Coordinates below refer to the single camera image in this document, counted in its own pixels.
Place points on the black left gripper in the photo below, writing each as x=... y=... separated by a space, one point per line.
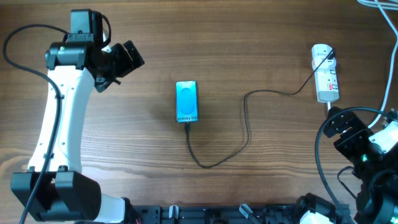
x=125 y=65

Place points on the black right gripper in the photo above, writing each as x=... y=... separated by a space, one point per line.
x=359 y=131

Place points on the smartphone with blue screen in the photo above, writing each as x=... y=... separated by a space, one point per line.
x=186 y=101

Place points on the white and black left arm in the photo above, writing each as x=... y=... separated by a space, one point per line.
x=53 y=188

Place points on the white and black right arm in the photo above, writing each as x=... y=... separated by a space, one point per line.
x=377 y=200

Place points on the white charger adapter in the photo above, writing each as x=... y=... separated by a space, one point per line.
x=323 y=63

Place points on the white power strip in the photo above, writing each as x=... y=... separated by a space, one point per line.
x=326 y=82

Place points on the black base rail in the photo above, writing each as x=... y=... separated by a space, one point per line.
x=269 y=214

